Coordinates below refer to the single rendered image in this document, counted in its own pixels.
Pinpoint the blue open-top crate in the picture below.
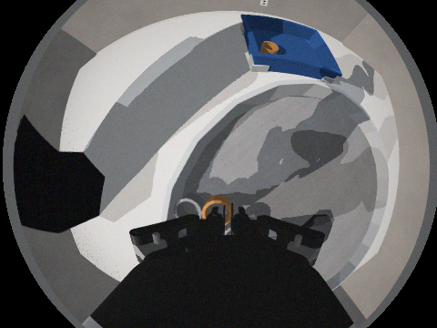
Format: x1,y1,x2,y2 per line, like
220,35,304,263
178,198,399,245
240,15,342,84

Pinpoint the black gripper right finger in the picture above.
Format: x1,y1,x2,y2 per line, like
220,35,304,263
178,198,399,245
230,203,325,266

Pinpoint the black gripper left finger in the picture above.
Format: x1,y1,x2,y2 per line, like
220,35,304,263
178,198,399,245
129,204,226,263

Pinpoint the bronze bushing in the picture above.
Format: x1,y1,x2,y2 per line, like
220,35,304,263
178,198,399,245
259,41,279,54
202,195,231,226

